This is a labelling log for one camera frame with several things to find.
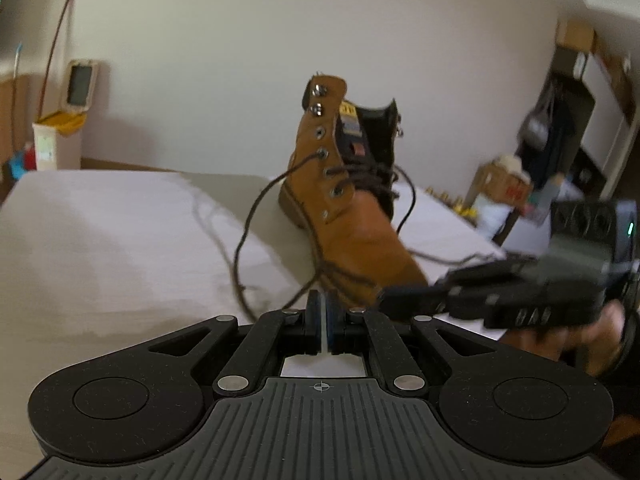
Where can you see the yellow trash bag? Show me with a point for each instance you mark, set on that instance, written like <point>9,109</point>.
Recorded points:
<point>62,122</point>

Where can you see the tan leather boot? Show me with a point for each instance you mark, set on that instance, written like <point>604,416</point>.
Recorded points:
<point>360,230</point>

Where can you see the person's right hand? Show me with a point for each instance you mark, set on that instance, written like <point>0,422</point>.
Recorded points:
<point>605,340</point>

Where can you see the white plastic bucket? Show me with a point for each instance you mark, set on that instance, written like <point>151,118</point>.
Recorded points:
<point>487,212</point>

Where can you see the blue plastic item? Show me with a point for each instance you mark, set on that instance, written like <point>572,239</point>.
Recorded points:
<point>15,170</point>

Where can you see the red printed cardboard box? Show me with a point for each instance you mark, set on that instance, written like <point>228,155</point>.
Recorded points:
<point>505,185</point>

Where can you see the grey hanging bag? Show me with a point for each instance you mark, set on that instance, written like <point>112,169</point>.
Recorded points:
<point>535,130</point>

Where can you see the dark hanging garment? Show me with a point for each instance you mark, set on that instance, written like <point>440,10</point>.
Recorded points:
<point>557,145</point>

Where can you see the dark brown shoelace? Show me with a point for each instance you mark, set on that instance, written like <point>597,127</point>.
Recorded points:
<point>360,167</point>

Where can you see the small cardboard box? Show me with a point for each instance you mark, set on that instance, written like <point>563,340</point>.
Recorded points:
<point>575,35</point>

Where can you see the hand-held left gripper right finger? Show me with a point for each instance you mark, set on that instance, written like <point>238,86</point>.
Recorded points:
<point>334,320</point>

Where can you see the cluster of oil bottles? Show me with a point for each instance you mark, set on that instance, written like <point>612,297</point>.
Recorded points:
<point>462,210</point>

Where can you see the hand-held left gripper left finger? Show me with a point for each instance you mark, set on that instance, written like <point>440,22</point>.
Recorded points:
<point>315,320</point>

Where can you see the wooden broom stick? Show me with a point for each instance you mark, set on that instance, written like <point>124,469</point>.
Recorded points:
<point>50,67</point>

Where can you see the thin rod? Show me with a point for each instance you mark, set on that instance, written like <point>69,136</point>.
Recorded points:
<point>16,62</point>

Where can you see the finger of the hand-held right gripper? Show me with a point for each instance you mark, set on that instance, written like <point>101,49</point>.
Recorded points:
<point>415,300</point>
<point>485,271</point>

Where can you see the white trash bin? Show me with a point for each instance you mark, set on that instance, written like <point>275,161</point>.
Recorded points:
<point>55,150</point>

